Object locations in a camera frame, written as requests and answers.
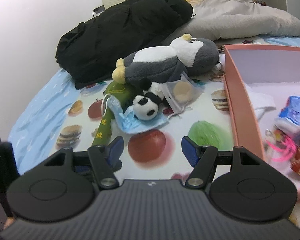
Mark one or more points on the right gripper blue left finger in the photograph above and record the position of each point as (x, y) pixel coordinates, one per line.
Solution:
(114, 150)

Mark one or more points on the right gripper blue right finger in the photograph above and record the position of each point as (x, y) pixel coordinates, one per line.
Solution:
(191, 150)

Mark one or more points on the blue surgical face mask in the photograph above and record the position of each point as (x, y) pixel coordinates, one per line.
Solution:
(137, 119)

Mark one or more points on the small panda plush toy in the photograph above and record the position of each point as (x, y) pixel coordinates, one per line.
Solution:
(146, 106)

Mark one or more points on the clear bag with powder puff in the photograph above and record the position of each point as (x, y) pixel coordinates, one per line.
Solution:
(179, 94)

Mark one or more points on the white paper towel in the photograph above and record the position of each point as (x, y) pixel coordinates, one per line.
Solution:
(261, 103)

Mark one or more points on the pink feather keychain toy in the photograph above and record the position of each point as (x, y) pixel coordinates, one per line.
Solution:
(279, 147)

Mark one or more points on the blue snack packet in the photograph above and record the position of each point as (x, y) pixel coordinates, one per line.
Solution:
(288, 120)

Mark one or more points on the left hand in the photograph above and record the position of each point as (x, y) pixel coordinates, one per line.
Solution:
(9, 221)

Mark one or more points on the printed food pattern mat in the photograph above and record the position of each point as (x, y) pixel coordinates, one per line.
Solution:
(152, 149)

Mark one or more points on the light blue bedsheet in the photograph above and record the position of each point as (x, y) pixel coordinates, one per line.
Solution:
(34, 133)

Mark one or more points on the green fabric massage stick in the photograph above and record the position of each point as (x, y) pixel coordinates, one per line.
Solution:
(122, 96)

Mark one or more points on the grey penguin plush toy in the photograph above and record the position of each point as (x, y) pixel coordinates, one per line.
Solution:
(161, 64)

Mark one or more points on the pink cardboard box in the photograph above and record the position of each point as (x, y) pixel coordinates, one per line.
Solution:
(268, 69)

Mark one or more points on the black jacket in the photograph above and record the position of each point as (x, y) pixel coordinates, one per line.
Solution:
(89, 51)

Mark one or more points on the grey quilt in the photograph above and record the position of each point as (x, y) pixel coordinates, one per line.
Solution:
(228, 19)

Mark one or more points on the wall power socket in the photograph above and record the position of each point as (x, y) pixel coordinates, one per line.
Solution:
(98, 10)

